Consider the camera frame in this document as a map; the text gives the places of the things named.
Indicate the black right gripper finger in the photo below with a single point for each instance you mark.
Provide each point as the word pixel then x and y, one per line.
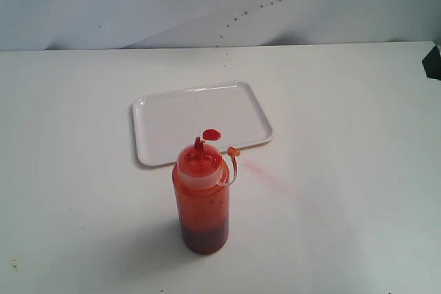
pixel 432 64

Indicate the red sauce squeeze bottle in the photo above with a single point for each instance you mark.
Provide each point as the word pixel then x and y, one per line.
pixel 201 180

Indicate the red sauce blob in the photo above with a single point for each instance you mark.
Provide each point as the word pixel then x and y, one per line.
pixel 211 134

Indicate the white rectangular plastic tray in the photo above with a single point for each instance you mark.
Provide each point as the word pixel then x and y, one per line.
pixel 167 122

